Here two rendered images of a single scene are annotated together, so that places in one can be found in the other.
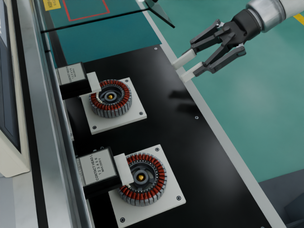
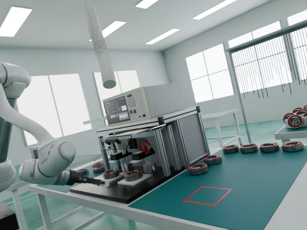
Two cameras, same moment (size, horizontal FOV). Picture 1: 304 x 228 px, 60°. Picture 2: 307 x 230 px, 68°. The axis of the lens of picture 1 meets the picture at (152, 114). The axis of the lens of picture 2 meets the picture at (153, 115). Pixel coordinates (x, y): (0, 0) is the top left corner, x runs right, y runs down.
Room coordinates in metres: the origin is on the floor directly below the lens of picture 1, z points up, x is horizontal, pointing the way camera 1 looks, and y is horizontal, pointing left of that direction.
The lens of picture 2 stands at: (1.81, -0.28, 1.17)
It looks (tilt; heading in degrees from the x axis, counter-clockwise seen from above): 2 degrees down; 156
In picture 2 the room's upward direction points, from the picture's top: 13 degrees counter-clockwise
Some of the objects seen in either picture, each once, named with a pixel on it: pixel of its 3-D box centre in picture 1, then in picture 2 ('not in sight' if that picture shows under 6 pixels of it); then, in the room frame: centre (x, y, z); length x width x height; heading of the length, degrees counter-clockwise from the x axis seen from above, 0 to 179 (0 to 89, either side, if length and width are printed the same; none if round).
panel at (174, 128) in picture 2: not in sight; (145, 145); (0.25, 0.30, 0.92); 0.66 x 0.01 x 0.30; 21
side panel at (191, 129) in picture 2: not in sight; (193, 138); (0.50, 0.56, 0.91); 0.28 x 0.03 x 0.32; 111
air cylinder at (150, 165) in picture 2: not in sight; (150, 167); (0.40, 0.25, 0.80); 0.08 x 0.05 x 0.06; 21
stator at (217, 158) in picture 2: not in sight; (212, 159); (0.62, 0.59, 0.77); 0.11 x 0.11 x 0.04
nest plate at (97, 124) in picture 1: (111, 103); (134, 179); (0.45, 0.11, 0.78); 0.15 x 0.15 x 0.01; 21
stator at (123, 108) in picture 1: (111, 98); (133, 175); (0.45, 0.11, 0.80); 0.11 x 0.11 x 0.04
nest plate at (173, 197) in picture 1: (141, 182); (112, 177); (0.23, 0.02, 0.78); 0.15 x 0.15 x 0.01; 21
